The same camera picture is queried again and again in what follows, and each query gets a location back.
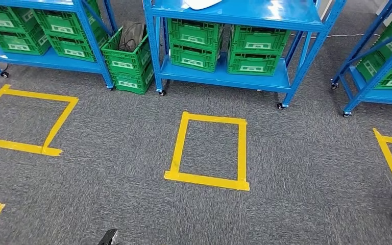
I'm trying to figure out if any dark bag with cables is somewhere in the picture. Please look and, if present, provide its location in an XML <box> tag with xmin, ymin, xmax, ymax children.
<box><xmin>118</xmin><ymin>20</ymin><xmax>146</xmax><ymax>53</ymax></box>

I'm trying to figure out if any white floor cable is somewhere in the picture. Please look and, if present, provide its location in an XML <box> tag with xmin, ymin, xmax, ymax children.
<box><xmin>289</xmin><ymin>31</ymin><xmax>381</xmax><ymax>39</ymax></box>

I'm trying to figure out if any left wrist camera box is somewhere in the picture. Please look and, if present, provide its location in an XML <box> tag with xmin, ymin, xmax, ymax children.
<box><xmin>97</xmin><ymin>229</ymin><xmax>119</xmax><ymax>245</ymax></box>

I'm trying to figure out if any blue metal shelf rack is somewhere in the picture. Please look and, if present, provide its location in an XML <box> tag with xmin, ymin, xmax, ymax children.
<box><xmin>142</xmin><ymin>0</ymin><xmax>347</xmax><ymax>110</ymax></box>
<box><xmin>330</xmin><ymin>0</ymin><xmax>392</xmax><ymax>118</ymax></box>
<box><xmin>0</xmin><ymin>0</ymin><xmax>119</xmax><ymax>90</ymax></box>

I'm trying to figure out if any white plastic panel part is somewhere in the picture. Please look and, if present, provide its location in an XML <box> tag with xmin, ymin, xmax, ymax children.
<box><xmin>182</xmin><ymin>0</ymin><xmax>223</xmax><ymax>11</ymax></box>

